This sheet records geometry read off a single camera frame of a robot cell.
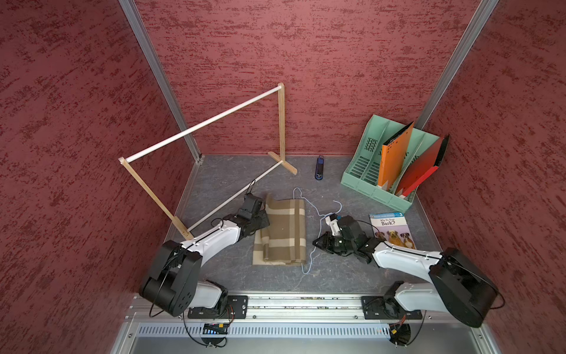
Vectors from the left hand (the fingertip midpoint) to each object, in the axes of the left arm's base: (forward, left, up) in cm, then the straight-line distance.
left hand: (264, 222), depth 90 cm
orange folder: (+19, -51, +23) cm, 59 cm away
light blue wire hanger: (-2, -23, +2) cm, 23 cm away
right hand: (-11, -20, 0) cm, 23 cm away
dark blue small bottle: (+36, -27, -6) cm, 45 cm away
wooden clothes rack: (+38, -7, 0) cm, 39 cm away
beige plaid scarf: (-8, -9, -2) cm, 12 cm away
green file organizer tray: (+32, -50, -3) cm, 59 cm away
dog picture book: (0, -56, -4) cm, 56 cm away
